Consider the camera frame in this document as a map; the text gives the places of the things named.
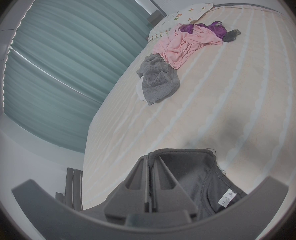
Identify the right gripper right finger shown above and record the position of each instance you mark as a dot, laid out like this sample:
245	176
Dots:
172	196

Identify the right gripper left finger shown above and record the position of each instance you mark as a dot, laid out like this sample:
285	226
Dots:
128	199

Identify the black T-shirt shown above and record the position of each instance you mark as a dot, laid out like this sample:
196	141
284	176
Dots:
187	174

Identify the black chest of drawers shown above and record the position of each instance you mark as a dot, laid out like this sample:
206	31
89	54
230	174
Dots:
73	189

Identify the white garment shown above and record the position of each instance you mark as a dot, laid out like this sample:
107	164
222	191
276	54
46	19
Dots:
139	91

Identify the bed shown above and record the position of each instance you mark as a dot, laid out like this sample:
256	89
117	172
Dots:
225	96

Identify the grey garment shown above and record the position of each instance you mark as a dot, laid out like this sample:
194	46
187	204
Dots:
158	81

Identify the blue-green curtain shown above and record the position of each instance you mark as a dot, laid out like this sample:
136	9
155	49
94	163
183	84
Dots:
45	104
83	34

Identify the pink garment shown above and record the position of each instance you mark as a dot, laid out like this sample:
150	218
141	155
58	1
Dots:
182	46

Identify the black lace garment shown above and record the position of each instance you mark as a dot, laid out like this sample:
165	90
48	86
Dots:
231	35

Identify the purple garment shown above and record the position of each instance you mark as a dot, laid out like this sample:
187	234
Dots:
217	30

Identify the grey bedside table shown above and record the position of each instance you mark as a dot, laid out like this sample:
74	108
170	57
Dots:
155	17

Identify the white printed pillow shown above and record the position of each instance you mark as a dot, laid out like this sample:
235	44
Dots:
187	11

